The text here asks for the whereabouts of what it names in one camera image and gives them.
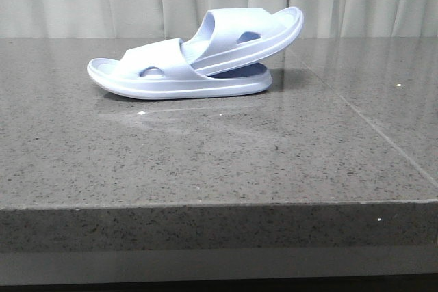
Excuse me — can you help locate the light blue slipper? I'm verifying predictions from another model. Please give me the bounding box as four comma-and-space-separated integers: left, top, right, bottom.
87, 38, 272, 100
181, 7, 304, 75

